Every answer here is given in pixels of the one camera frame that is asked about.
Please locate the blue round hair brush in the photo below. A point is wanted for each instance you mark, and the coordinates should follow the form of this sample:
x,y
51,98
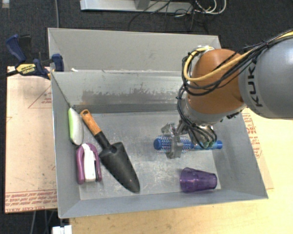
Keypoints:
x,y
163,144

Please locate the grey metal bin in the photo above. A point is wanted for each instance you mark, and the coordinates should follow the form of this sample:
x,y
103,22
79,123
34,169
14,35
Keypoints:
x,y
151,174

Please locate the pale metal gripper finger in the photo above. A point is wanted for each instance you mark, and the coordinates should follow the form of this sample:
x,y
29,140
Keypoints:
x,y
175,149
168,128

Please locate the purple and white stapler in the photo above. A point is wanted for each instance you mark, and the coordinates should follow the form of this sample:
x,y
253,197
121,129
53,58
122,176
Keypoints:
x,y
89,163

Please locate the purple plastic cup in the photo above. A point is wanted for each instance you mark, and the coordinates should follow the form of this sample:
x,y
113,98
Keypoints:
x,y
197,180

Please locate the black cylinder on white bracket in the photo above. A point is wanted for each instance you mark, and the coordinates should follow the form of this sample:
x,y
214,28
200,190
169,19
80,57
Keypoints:
x,y
232,116

